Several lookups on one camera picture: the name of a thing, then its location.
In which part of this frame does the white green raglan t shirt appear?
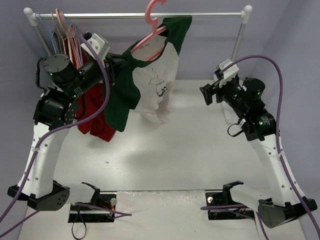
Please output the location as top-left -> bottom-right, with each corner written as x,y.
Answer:
104,16 -> 193,132

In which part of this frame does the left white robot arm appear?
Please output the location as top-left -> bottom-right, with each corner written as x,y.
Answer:
7,54 -> 109,212

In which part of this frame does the red t shirt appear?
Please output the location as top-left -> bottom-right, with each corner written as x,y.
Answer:
64,51 -> 117,143

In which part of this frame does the beige wooden hanger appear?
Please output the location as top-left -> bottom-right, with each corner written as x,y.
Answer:
55,8 -> 81,69

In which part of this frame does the white metal clothes rack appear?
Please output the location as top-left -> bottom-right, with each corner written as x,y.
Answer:
23,5 -> 254,126

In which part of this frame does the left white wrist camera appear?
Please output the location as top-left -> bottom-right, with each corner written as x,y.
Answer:
87,33 -> 111,60

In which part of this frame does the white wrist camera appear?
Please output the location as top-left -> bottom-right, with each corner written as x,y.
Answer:
87,33 -> 111,60
213,58 -> 239,88

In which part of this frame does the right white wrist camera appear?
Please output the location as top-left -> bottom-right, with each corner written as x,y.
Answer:
213,58 -> 239,88

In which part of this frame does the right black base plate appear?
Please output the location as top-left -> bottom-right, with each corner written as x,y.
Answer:
205,191 -> 255,221

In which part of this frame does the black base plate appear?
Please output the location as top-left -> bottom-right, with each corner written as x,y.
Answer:
67,192 -> 117,223
205,191 -> 255,221

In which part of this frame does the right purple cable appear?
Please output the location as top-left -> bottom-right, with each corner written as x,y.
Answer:
199,55 -> 316,240

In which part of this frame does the purple cable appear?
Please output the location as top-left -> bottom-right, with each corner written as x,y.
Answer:
0,33 -> 132,232
199,55 -> 316,240

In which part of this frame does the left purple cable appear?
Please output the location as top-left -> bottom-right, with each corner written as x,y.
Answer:
0,33 -> 132,232

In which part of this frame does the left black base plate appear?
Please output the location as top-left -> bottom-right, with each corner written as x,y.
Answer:
67,192 -> 117,223

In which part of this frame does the black loop cable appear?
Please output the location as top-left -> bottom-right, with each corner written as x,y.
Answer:
72,207 -> 88,240

